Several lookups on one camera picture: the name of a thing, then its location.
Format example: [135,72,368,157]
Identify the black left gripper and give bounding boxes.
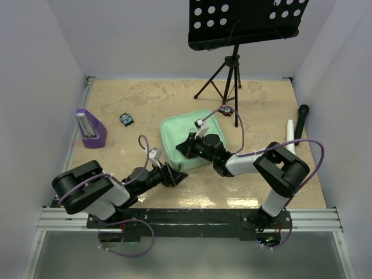
[136,159,188,195]

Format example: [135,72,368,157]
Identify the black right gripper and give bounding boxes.
[176,134,216,164]

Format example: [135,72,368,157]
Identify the mint green medicine case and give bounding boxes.
[160,109,226,171]

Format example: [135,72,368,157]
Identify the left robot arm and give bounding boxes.
[52,160,188,228]

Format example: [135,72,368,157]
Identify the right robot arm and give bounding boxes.
[176,133,310,228]

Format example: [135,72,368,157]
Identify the red owl toy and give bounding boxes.
[219,105,234,117]

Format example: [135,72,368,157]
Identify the blue owl toy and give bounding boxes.
[119,113,134,127]

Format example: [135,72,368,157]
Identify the purple metronome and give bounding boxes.
[76,109,107,149]

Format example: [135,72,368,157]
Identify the white microphone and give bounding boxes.
[286,119,295,154]

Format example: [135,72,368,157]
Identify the black microphone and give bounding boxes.
[294,104,309,140]

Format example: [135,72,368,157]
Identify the black music stand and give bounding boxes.
[188,0,312,128]

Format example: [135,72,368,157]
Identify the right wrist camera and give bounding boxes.
[194,119,210,139]

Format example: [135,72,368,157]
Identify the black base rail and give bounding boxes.
[87,208,292,242]

